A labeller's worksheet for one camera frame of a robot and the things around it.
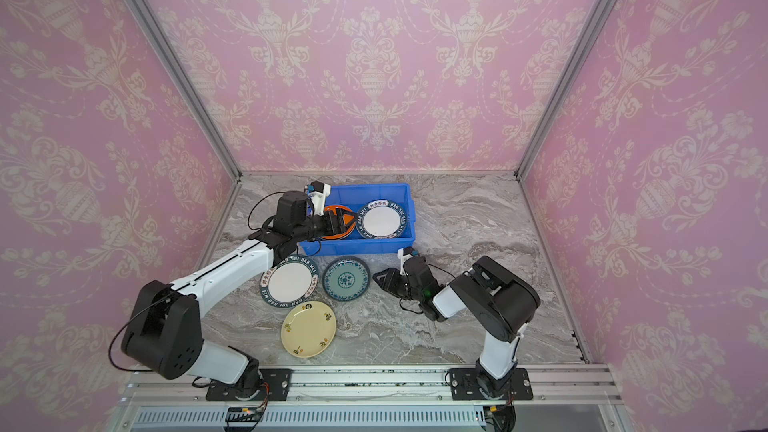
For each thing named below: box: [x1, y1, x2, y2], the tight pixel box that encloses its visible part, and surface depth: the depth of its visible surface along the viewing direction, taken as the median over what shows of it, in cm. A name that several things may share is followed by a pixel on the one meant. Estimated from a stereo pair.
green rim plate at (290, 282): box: [260, 255, 319, 308], surface depth 91 cm
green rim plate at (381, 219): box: [356, 199, 407, 239], surface depth 106 cm
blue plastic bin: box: [300, 183, 416, 255], surface depth 102 cm
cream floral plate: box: [281, 300, 337, 358], surface depth 85 cm
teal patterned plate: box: [322, 256, 371, 302], surface depth 94 cm
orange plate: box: [321, 204, 357, 240], surface depth 77 cm
